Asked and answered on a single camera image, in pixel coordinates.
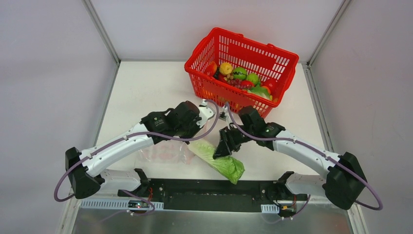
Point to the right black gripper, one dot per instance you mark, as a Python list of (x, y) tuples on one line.
[(233, 136)]

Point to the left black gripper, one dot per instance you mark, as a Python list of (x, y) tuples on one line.
[(196, 121)]

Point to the napa cabbage toy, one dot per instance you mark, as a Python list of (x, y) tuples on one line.
[(228, 166)]

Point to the clear zip top bag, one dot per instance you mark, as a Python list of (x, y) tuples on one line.
[(167, 152)]

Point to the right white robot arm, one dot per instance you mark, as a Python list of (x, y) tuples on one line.
[(321, 161)]

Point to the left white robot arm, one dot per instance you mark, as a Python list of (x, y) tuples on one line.
[(88, 170)]

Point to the green lettuce toy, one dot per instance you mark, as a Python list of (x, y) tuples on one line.
[(261, 91)]

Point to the red pepper toy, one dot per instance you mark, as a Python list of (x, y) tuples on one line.
[(246, 85)]

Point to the red plastic shopping basket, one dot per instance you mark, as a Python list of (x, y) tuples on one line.
[(269, 62)]

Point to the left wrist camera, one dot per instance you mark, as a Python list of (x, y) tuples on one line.
[(205, 113)]

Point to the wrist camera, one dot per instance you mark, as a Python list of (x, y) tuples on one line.
[(224, 115), (205, 113)]

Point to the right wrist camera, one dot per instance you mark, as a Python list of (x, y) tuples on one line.
[(224, 115)]

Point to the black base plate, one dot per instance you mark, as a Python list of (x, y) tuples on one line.
[(215, 195)]

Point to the aluminium frame rail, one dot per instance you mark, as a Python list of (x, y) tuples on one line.
[(340, 190)]

